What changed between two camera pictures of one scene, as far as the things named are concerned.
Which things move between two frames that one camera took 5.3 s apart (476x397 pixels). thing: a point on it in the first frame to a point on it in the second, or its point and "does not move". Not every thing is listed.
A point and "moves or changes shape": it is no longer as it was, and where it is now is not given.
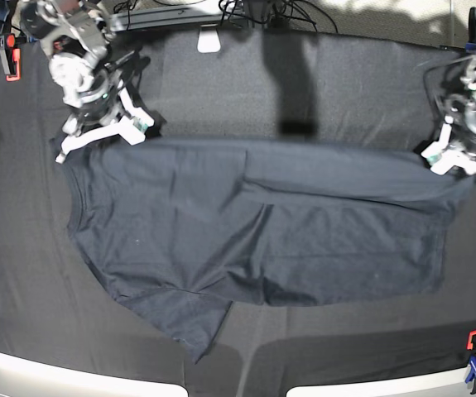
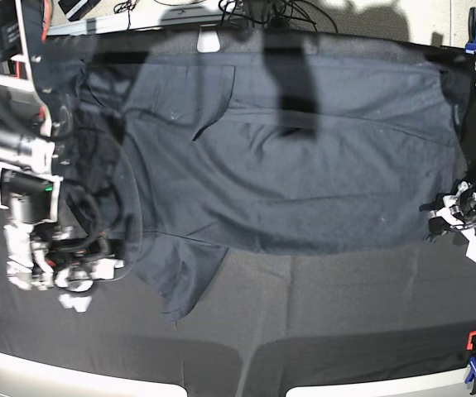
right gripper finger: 444,138 to 443,217
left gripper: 101,101 to 45,256
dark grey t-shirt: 177,227 moves or changes shape
